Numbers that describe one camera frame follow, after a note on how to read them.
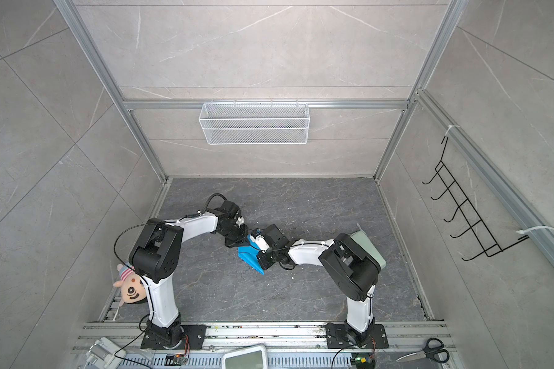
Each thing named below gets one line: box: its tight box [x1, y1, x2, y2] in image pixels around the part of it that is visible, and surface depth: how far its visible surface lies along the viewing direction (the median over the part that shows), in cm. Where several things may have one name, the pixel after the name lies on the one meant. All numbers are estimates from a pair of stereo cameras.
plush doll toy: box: [113, 263, 147, 307], surface depth 78 cm
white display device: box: [221, 344, 267, 369], surface depth 68 cm
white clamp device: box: [85, 337, 127, 369], surface depth 70 cm
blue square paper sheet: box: [236, 234, 265, 276], surface depth 92 cm
